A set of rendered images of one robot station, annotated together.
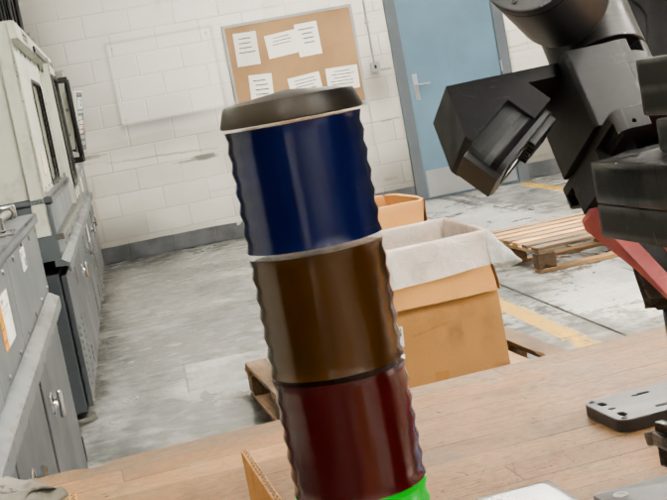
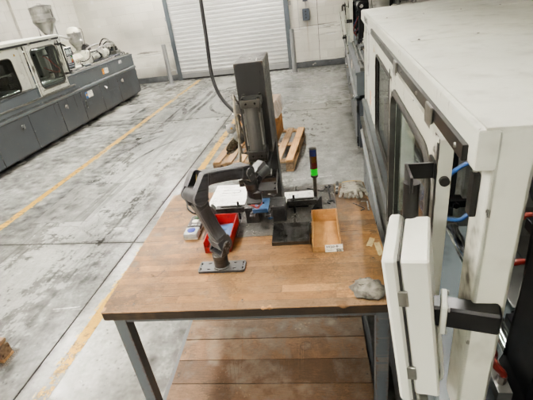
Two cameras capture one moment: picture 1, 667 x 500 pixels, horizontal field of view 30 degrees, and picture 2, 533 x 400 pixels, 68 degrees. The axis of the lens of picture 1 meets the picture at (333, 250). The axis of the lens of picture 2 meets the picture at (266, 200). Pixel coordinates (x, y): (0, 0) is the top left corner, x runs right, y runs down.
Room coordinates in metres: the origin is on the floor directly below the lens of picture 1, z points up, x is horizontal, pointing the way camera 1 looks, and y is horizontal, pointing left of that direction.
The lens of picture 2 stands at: (2.17, 0.42, 1.91)
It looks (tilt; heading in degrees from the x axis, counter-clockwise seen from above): 28 degrees down; 201
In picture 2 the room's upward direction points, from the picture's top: 8 degrees counter-clockwise
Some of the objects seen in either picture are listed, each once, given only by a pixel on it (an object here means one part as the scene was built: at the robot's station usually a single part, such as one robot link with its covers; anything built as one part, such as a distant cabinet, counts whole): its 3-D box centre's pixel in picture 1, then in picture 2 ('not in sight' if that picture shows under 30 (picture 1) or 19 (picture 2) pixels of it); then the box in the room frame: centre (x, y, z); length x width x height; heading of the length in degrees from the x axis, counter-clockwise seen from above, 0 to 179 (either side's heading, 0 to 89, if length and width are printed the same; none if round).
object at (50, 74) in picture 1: (68, 132); not in sight; (7.41, 1.41, 1.21); 0.86 x 0.10 x 0.79; 9
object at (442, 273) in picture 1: (414, 306); not in sight; (4.29, -0.24, 0.40); 0.66 x 0.62 x 0.50; 10
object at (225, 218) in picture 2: not in sight; (222, 232); (0.74, -0.37, 0.93); 0.25 x 0.12 x 0.06; 12
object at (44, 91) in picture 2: not in sight; (51, 67); (-3.44, -5.28, 1.21); 0.86 x 0.10 x 0.79; 9
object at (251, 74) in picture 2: not in sight; (255, 105); (0.42, -0.24, 1.44); 0.17 x 0.13 x 0.42; 12
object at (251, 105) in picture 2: not in sight; (253, 128); (0.54, -0.21, 1.37); 0.11 x 0.09 x 0.30; 102
